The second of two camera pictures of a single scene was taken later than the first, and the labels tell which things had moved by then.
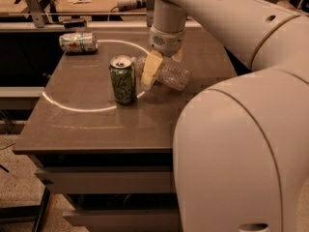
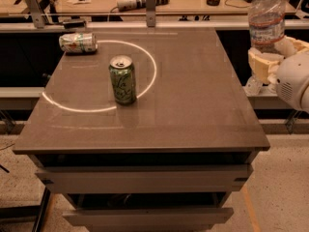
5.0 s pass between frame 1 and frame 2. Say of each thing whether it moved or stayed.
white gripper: moved
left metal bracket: stayed
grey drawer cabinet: stayed
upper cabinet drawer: stayed
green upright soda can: stayed
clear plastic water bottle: moved
